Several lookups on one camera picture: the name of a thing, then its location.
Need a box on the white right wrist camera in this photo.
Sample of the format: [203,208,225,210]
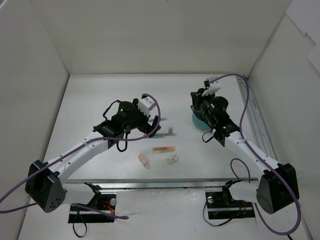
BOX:
[202,77,222,97]

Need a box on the pink eraser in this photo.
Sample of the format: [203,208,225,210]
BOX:
[138,154,149,168]

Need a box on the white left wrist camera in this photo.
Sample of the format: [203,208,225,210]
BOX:
[137,97,156,117]

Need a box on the blue green flat ruler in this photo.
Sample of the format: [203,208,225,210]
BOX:
[152,133,176,139]

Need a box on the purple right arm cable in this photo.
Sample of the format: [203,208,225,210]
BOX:
[209,73,301,235]

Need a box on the aluminium frame rail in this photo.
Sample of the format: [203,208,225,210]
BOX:
[236,76,278,169]

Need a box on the white patterned eraser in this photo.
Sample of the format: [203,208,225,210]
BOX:
[165,154,179,166]

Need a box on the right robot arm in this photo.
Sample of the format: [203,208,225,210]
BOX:
[190,88,300,214]

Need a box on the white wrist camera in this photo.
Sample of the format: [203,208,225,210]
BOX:
[202,77,222,97]
[137,97,156,117]

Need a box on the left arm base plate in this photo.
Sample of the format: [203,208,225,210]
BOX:
[67,193,117,224]

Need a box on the orange yellow highlighter pack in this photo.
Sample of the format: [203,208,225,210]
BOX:
[152,146,176,154]

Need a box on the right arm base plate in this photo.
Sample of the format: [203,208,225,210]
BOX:
[202,189,256,221]

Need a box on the teal round desk organizer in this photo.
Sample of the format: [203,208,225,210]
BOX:
[192,112,211,131]

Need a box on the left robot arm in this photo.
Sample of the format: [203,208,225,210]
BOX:
[25,93,161,213]

